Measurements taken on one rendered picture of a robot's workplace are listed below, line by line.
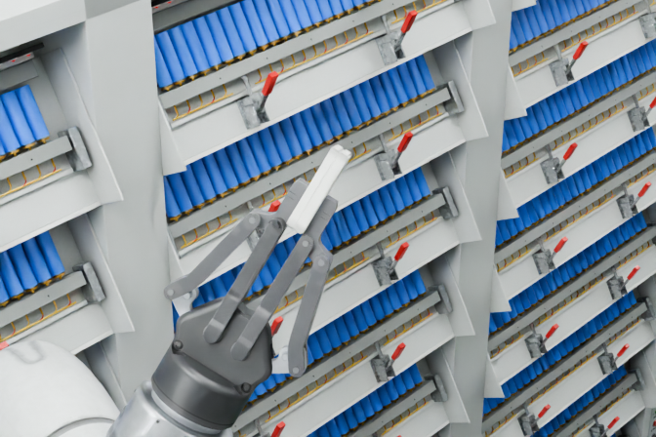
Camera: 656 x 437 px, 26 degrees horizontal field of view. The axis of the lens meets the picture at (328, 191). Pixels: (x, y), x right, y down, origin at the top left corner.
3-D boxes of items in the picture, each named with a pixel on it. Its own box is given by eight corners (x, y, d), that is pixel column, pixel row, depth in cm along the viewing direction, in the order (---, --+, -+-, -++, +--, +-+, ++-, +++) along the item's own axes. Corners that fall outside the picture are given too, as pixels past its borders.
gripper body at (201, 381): (225, 449, 108) (286, 348, 107) (131, 390, 109) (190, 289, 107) (243, 421, 116) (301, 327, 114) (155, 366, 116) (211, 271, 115)
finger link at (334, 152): (299, 224, 111) (291, 219, 111) (345, 148, 110) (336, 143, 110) (293, 230, 108) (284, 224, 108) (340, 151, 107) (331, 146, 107)
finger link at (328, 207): (291, 252, 109) (324, 272, 109) (325, 196, 108) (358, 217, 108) (294, 249, 110) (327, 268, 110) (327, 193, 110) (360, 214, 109)
